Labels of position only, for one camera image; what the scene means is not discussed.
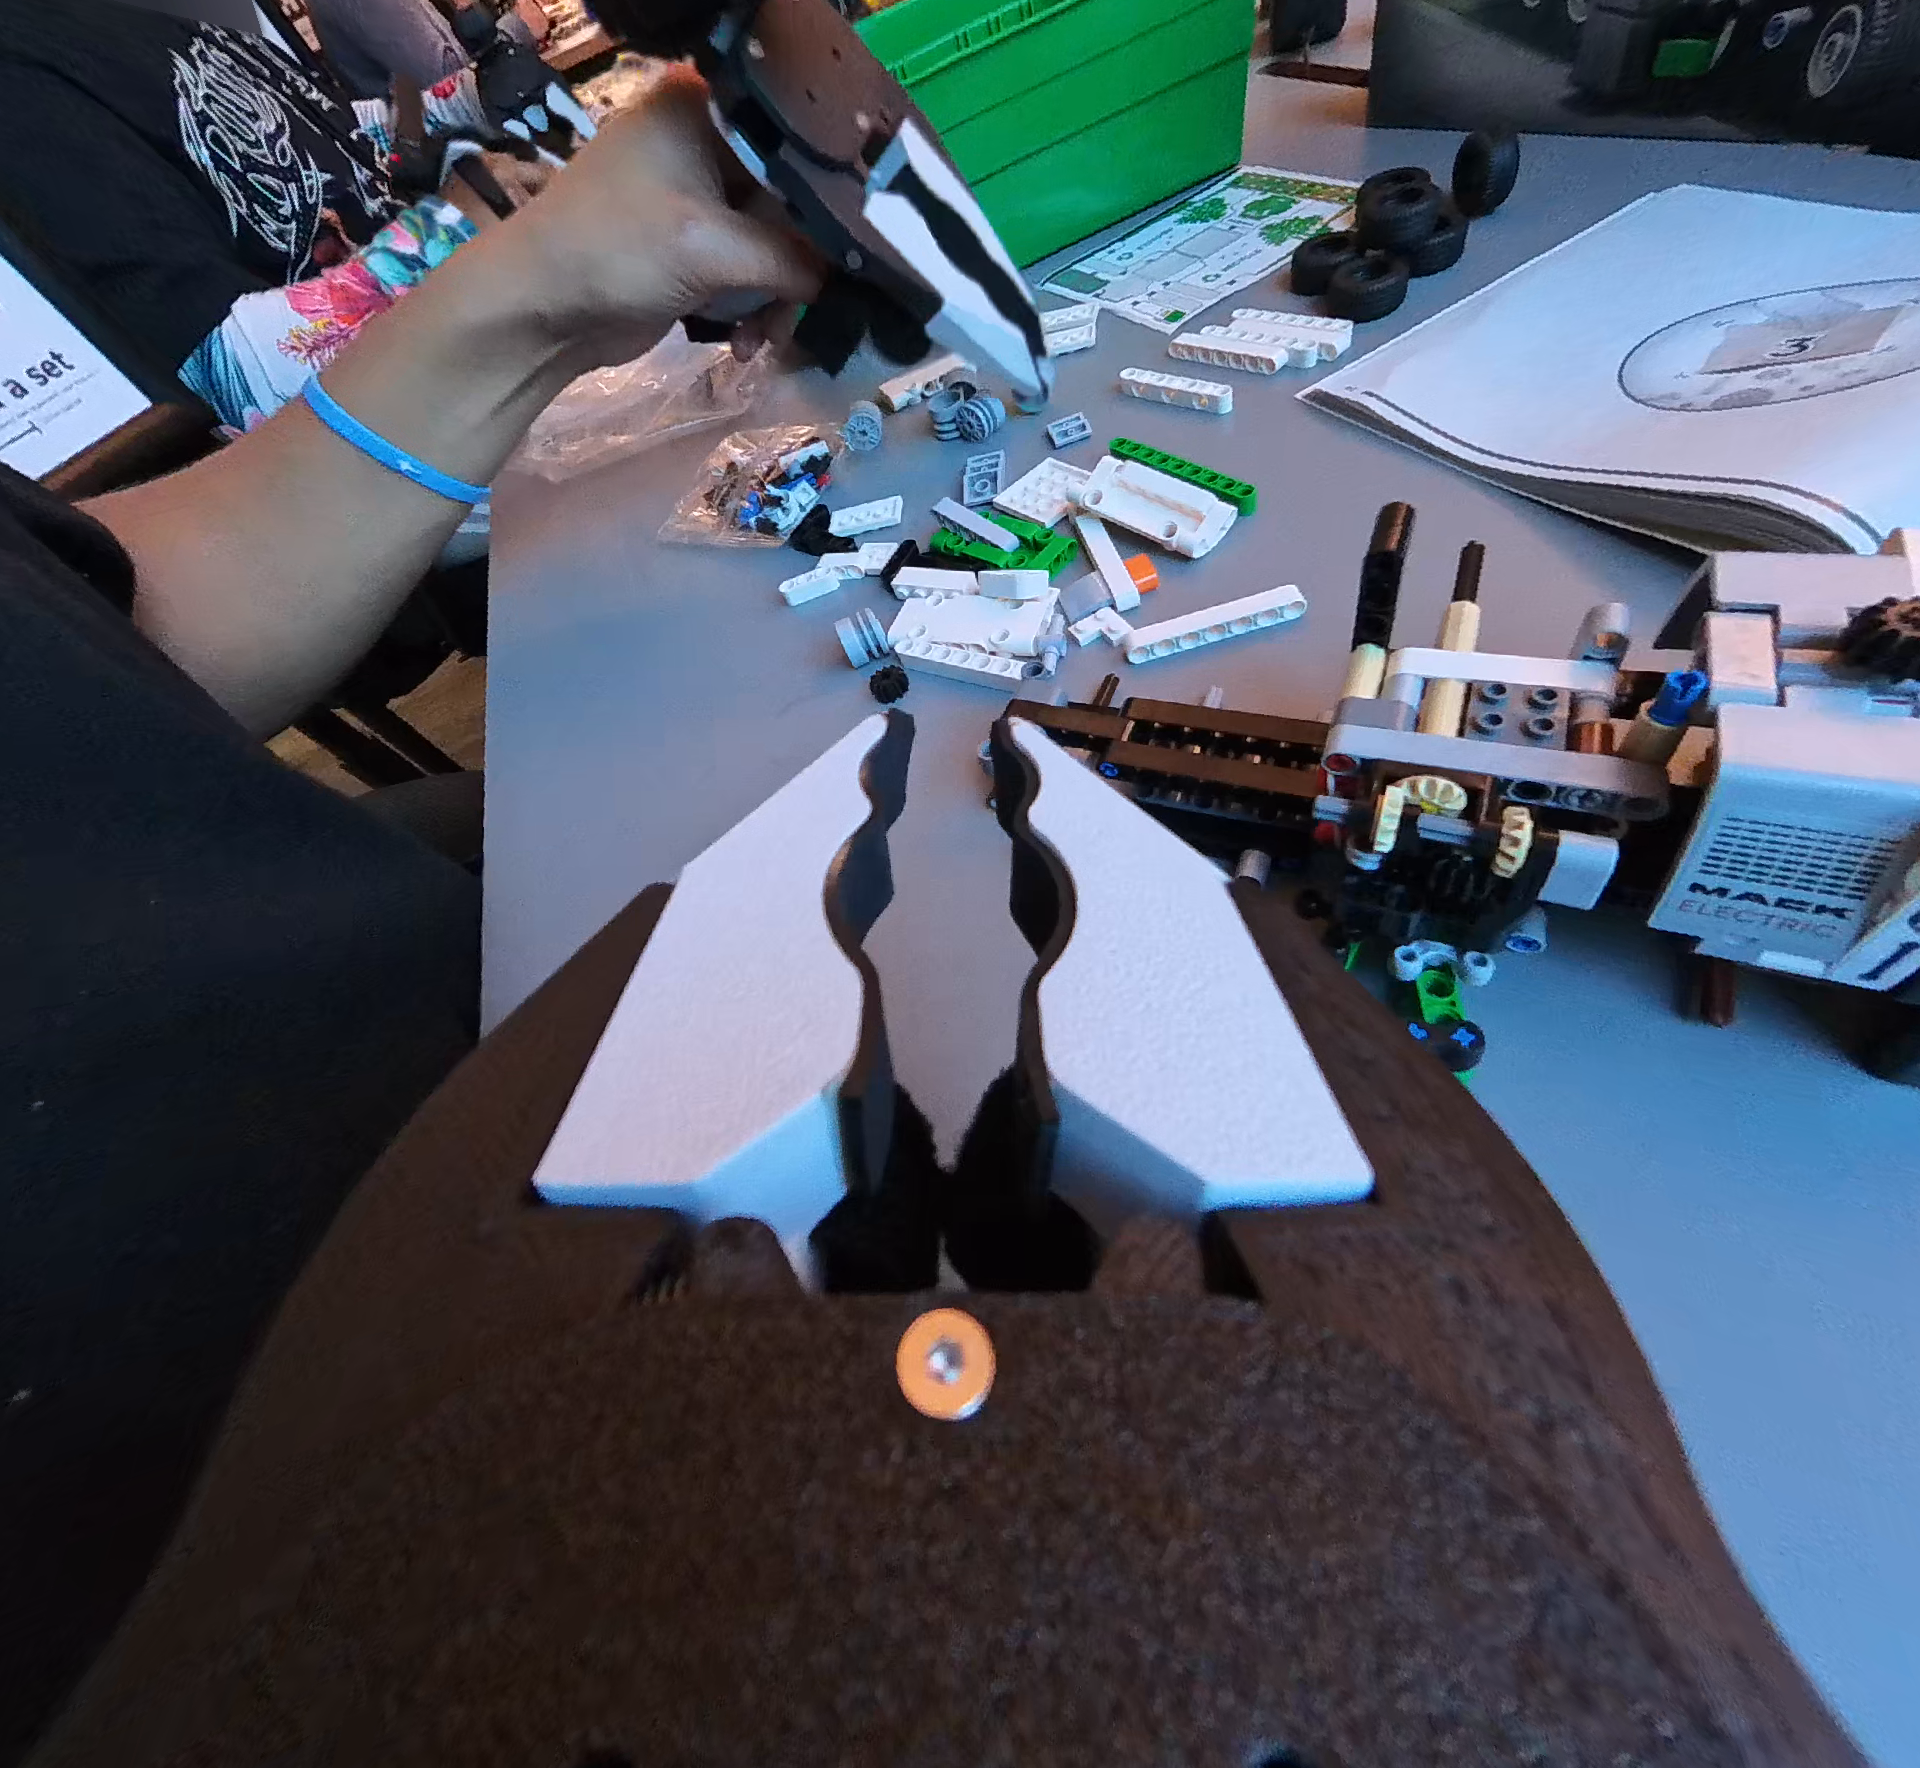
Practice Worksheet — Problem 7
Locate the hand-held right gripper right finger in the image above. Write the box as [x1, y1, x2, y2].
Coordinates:
[986, 715, 1376, 1223]

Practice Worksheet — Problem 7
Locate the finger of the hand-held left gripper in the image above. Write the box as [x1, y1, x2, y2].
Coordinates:
[898, 122, 1050, 375]
[866, 198, 1050, 396]

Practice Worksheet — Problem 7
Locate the green and white sticker sheet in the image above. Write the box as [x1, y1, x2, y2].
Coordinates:
[1038, 164, 1357, 331]

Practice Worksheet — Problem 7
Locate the white instruction booklet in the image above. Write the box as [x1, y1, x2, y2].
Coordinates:
[1297, 185, 1920, 553]

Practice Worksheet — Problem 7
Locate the partly built lego truck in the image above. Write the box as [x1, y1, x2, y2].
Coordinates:
[986, 499, 1920, 1080]

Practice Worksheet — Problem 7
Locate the plastic bag of small parts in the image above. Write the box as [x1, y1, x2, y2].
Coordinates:
[657, 425, 842, 551]

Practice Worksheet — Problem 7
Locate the group of black toy tires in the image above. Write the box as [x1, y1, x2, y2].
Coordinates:
[1290, 129, 1521, 323]

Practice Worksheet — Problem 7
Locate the green plastic bin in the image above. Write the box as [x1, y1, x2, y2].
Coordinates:
[855, 0, 1275, 271]

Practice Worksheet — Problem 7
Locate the white paper sign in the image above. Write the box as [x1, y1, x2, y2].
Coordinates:
[0, 256, 152, 481]

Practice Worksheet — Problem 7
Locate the empty clear plastic bag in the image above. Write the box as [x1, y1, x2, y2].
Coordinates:
[509, 334, 774, 481]

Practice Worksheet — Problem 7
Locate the person's left forearm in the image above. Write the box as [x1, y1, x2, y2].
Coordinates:
[67, 365, 497, 741]

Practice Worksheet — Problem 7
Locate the pile of loose lego pieces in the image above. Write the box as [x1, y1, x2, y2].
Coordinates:
[777, 305, 1308, 712]

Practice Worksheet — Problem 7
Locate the blue wristband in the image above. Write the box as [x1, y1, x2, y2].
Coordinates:
[296, 372, 494, 506]

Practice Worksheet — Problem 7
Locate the person's left hand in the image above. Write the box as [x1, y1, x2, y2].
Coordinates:
[329, 66, 831, 494]

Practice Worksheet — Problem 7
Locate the person's black shirt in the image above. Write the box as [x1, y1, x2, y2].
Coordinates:
[0, 463, 489, 1768]

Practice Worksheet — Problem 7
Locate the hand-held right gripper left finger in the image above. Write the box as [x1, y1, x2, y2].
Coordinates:
[531, 707, 919, 1288]

